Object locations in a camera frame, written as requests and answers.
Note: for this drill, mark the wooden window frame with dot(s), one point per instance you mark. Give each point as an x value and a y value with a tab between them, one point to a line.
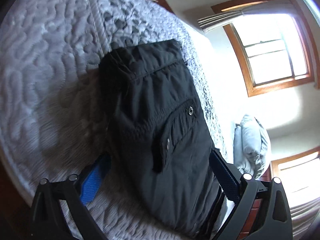
274	51

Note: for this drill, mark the grey curtain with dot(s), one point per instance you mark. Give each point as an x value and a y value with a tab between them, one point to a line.
221	19

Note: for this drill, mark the side wooden window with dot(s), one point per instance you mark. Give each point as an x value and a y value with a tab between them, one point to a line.
299	175

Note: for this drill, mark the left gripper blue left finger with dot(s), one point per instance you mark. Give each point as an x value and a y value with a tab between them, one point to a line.
91	183

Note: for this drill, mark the black padded pants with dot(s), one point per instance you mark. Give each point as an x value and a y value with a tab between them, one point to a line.
157	131

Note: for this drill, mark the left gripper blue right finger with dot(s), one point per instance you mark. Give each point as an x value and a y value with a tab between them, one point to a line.
224	174

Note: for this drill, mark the dark wood headboard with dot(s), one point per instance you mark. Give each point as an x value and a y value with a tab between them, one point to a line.
254	210

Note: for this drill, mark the folded grey blue duvet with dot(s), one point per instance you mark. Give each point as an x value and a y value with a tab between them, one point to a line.
251	147

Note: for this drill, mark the grey quilted mattress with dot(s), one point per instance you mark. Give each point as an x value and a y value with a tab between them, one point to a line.
53	122

